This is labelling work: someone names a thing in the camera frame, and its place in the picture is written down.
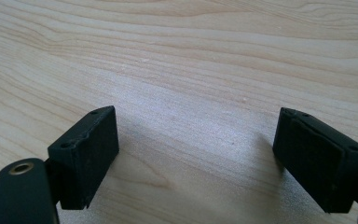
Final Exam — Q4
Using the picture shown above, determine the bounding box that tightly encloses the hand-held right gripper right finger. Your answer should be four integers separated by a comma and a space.
272, 106, 358, 214

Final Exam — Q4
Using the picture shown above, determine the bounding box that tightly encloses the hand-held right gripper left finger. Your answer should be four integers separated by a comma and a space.
47, 105, 120, 211

